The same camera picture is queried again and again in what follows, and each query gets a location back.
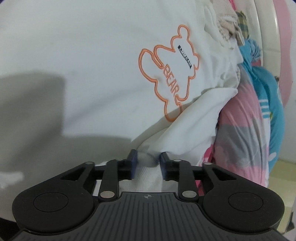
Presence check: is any beige knitted sweater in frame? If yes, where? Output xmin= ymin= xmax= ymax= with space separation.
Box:
xmin=210 ymin=0 xmax=245 ymax=46

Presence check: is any pink grey blue quilt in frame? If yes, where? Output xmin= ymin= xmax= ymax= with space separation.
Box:
xmin=203 ymin=39 xmax=285 ymax=187

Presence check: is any white bear print shirt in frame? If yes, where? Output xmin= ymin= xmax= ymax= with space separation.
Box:
xmin=1 ymin=1 xmax=242 ymax=220

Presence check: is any plaid green fabric item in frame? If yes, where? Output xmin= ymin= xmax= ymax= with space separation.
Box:
xmin=236 ymin=11 xmax=249 ymax=39

